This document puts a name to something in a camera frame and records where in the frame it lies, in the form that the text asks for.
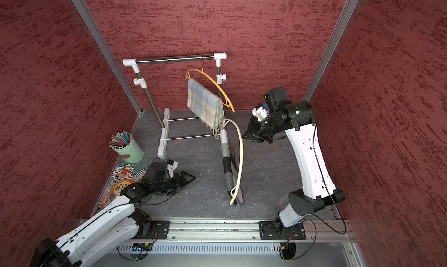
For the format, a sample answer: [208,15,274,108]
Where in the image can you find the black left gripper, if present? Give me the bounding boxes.
[152,171,196,195]

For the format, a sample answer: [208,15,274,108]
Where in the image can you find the orange plastic hanger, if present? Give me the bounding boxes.
[185,69,235,113]

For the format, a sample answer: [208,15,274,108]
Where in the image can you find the grey checkered scarf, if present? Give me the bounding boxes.
[220,128,238,199]

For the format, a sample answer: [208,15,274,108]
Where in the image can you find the cream plastic hanger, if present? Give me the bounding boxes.
[222,119,244,206]

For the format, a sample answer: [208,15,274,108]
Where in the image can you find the blue plaid fringed scarf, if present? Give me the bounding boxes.
[187,78,225,139]

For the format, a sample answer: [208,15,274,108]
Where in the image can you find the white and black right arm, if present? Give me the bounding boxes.
[243,87,346,239]

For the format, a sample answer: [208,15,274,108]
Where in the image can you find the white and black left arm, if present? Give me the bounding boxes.
[30,162,196,267]

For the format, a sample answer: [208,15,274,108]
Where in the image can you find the green pencil cup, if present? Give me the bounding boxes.
[113,136,144,163]

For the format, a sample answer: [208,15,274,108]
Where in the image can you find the colourful picture book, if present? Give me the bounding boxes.
[98,163,147,209]

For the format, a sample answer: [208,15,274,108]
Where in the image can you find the coloured pencils bundle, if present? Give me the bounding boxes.
[109,131,133,149]

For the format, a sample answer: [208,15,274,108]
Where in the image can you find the white and steel clothes rack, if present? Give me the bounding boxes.
[122,52,228,159]

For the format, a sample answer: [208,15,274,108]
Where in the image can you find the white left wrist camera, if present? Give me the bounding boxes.
[166,159,178,178]

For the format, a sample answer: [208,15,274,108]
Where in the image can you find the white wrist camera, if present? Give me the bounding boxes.
[251,105,269,122]
[166,159,178,178]

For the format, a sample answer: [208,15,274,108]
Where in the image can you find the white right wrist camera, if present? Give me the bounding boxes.
[251,105,269,122]

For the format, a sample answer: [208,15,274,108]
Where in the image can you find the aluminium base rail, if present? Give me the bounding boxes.
[71,217,357,243]

